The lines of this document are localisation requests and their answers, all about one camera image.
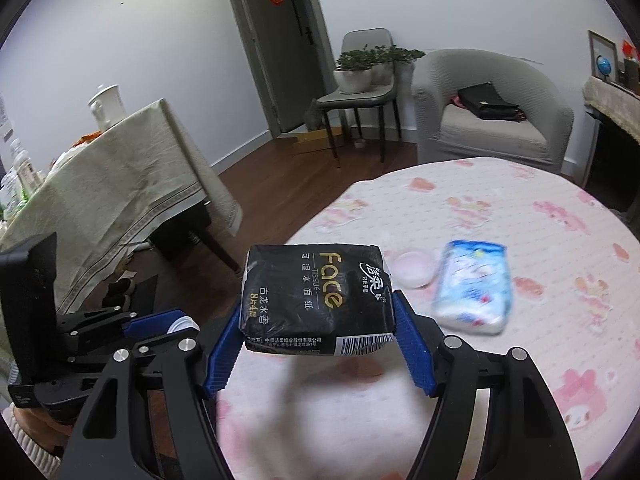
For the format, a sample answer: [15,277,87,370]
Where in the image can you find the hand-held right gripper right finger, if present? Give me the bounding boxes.
[391,290,583,480]

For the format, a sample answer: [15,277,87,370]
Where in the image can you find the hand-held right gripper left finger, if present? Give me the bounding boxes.
[59,305,251,480]

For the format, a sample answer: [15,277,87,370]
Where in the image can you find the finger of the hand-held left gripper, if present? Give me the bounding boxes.
[122,309,200,343]

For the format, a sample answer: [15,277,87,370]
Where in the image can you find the white round lid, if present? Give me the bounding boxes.
[395,251,436,289]

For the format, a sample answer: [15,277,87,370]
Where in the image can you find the blue tissue packet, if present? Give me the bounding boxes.
[431,240,513,335]

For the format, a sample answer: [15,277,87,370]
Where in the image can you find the black tissue packet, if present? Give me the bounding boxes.
[241,244,398,357]

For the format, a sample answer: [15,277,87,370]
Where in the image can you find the person's left forearm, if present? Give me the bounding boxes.
[0,402,76,480]

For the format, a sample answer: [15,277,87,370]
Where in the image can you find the black shoes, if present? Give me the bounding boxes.
[102,275,133,311]

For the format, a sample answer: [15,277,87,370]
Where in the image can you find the dark wooden table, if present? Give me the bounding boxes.
[150,199,242,273]

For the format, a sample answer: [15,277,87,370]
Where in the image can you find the side table with beige cloth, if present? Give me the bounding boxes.
[0,97,244,361]

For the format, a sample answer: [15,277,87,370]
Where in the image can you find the clear plastic bottle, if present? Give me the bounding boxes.
[10,140,43,186]

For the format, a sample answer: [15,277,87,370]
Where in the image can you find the round table, pink tablecloth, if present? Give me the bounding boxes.
[215,156,640,480]

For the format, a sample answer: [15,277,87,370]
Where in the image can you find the white kettle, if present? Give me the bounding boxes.
[87,84,123,132]

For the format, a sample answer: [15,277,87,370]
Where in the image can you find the flat cardboard piece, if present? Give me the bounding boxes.
[292,127,346,155]

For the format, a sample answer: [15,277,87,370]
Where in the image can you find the grey armchair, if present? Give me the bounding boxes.
[411,49,575,176]

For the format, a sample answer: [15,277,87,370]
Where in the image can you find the black bag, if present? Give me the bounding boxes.
[457,81,523,123]

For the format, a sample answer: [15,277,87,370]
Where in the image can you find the grey chair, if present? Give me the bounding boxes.
[315,28,401,168]

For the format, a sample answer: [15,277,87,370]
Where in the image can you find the potted plant in white pot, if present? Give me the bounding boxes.
[334,46,377,95]

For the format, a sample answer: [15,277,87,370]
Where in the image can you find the grey door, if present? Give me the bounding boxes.
[220,0,333,138]

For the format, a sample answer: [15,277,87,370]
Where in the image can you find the small potted plant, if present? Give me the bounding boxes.
[372,45,426,86]

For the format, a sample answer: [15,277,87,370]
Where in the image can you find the brown speaker box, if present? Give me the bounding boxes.
[622,57,640,93]

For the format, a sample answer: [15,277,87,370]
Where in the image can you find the picture frame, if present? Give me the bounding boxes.
[587,30,622,83]

